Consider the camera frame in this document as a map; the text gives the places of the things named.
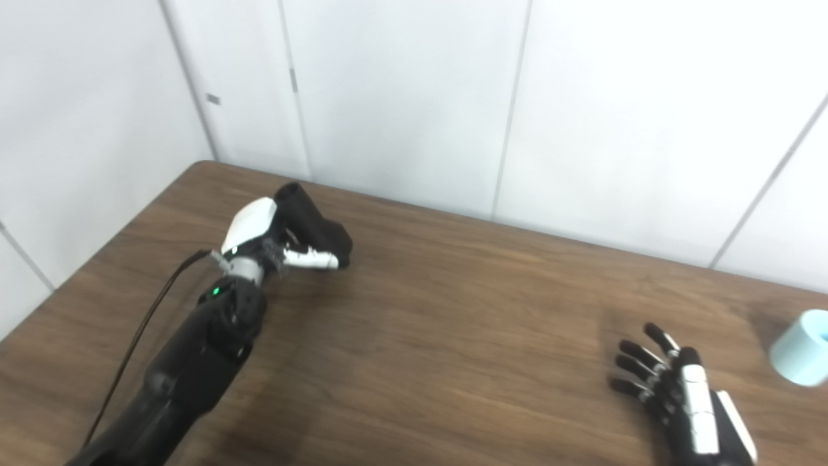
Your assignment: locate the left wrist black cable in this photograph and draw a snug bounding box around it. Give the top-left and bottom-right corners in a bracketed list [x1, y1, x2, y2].
[81, 249, 227, 447]

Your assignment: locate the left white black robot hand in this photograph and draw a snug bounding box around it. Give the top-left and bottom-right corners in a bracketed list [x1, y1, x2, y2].
[220, 196, 340, 276]

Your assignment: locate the black funnel-shaped nozzle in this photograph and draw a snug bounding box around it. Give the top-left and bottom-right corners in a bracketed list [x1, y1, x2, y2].
[274, 182, 354, 269]

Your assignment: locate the light-blue short hose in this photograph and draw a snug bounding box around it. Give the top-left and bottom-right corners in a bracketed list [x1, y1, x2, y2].
[768, 309, 828, 388]

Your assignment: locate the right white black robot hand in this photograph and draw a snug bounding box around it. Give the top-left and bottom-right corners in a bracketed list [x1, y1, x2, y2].
[608, 322, 759, 466]

